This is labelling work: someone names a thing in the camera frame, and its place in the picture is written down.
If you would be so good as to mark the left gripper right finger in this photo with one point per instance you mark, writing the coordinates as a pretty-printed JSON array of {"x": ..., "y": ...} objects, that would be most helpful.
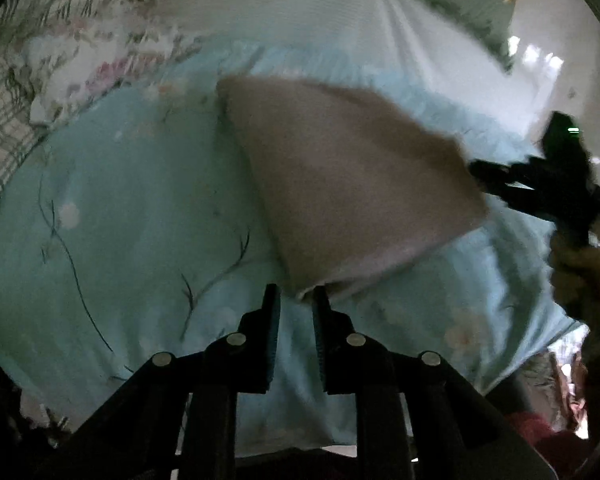
[{"x": 345, "y": 357}]

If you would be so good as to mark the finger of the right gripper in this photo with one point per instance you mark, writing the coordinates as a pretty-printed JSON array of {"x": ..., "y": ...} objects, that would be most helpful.
[{"x": 493, "y": 176}]

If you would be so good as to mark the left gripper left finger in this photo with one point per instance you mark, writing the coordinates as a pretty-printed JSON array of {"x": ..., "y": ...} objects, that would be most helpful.
[{"x": 244, "y": 361}]

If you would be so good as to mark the pink knit t-shirt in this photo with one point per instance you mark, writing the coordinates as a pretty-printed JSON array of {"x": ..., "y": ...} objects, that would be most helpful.
[{"x": 353, "y": 188}]

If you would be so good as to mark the person's right hand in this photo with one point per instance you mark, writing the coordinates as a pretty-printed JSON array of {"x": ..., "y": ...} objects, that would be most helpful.
[{"x": 575, "y": 279}]

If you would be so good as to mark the teal floral bedsheet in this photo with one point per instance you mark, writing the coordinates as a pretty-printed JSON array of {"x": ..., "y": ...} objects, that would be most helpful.
[{"x": 136, "y": 229}]

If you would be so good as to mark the white striped pillow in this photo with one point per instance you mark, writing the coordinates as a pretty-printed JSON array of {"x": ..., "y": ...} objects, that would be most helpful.
[{"x": 399, "y": 36}]

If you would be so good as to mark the white floral pink cloth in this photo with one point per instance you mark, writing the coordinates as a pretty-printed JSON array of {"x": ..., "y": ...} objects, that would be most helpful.
[{"x": 73, "y": 63}]

